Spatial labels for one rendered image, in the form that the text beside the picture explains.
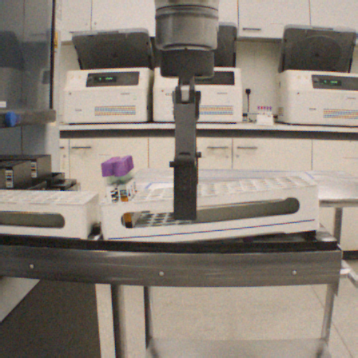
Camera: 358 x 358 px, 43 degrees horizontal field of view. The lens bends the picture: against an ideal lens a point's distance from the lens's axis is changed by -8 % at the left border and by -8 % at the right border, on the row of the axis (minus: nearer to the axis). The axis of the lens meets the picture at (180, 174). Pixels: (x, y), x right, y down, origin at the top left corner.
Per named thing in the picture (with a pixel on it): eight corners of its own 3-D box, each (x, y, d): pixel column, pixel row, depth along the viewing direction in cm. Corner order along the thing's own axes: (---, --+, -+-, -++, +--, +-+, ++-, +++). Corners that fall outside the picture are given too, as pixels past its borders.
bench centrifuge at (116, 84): (61, 125, 299) (62, 28, 291) (86, 122, 361) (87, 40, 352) (145, 124, 295) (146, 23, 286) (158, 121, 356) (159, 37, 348)
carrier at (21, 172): (25, 186, 106) (23, 160, 106) (32, 186, 106) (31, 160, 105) (5, 194, 95) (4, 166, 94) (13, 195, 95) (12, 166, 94)
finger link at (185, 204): (196, 165, 62) (196, 165, 62) (196, 219, 63) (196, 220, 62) (173, 165, 63) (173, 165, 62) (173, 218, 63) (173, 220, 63)
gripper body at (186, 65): (214, 46, 61) (214, 116, 62) (212, 53, 69) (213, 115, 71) (157, 46, 61) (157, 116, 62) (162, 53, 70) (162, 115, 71)
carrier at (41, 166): (45, 177, 122) (44, 153, 121) (52, 177, 121) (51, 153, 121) (29, 184, 110) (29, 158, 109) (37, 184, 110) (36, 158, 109)
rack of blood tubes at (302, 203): (103, 248, 64) (97, 204, 64) (116, 231, 74) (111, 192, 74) (320, 228, 63) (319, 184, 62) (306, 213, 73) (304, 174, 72)
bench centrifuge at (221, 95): (152, 124, 296) (153, 16, 286) (160, 121, 357) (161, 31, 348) (243, 124, 293) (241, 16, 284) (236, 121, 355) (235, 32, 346)
